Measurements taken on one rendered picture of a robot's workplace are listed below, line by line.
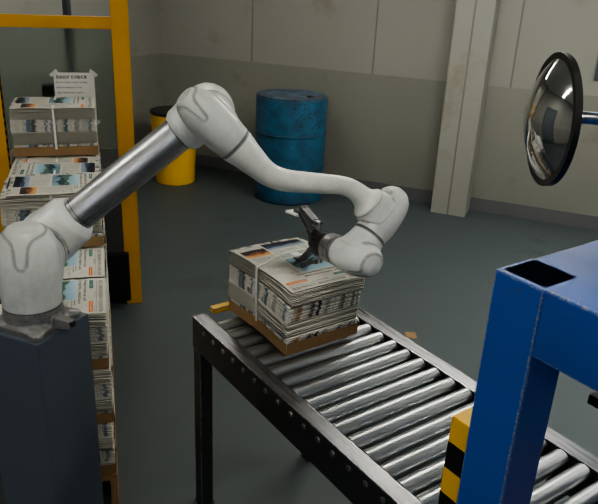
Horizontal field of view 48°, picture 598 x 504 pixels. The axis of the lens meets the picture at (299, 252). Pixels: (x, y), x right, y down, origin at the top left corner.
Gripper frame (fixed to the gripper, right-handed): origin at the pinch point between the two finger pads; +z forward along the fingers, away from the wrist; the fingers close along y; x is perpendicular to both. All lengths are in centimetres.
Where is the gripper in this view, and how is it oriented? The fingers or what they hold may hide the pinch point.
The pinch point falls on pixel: (290, 231)
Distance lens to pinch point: 220.3
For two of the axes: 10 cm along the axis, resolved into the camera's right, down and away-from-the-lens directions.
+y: 0.0, 9.5, 3.0
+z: -5.7, -2.5, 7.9
